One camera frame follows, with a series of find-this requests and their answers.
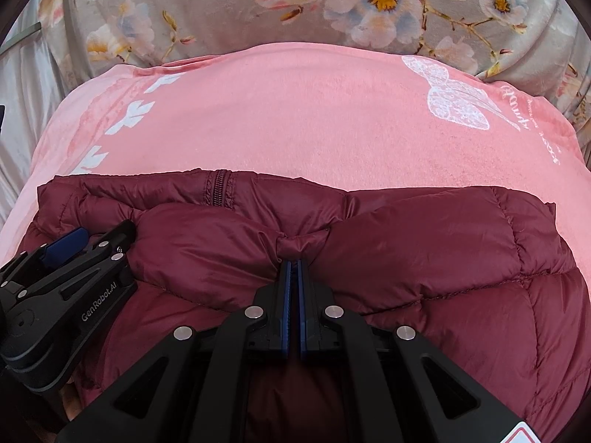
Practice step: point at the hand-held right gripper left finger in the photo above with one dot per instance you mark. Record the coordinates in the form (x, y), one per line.
(272, 318)

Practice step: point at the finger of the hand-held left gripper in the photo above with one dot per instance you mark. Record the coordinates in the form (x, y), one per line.
(64, 242)
(113, 240)

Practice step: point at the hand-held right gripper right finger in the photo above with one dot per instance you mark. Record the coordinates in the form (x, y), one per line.
(314, 318)

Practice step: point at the maroon puffer jacket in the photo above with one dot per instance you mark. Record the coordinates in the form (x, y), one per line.
(415, 258)

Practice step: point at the white satin curtain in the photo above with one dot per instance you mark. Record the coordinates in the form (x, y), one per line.
(23, 124)

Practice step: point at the black object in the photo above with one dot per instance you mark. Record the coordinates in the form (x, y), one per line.
(2, 120)

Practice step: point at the pink printed blanket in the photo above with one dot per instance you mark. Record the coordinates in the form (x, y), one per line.
(300, 120)

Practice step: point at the grey metal bar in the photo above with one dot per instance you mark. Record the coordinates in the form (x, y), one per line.
(25, 36)

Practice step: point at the grey floral sheet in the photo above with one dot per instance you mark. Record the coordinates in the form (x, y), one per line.
(207, 4)

